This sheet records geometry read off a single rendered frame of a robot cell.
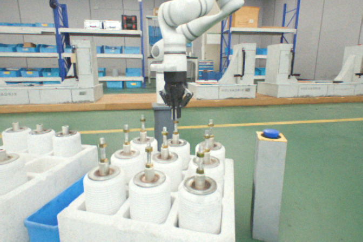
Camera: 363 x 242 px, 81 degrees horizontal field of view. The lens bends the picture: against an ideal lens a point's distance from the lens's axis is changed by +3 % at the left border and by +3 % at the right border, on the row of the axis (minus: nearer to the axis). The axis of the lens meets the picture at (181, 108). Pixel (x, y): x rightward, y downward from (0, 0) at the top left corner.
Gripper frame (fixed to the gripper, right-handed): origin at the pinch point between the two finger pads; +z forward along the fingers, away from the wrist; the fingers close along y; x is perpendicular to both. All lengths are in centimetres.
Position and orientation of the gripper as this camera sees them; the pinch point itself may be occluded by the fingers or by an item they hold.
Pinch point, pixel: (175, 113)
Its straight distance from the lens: 69.7
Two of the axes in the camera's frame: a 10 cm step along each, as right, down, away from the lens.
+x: -5.6, 1.7, -8.1
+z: 0.1, 9.8, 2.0
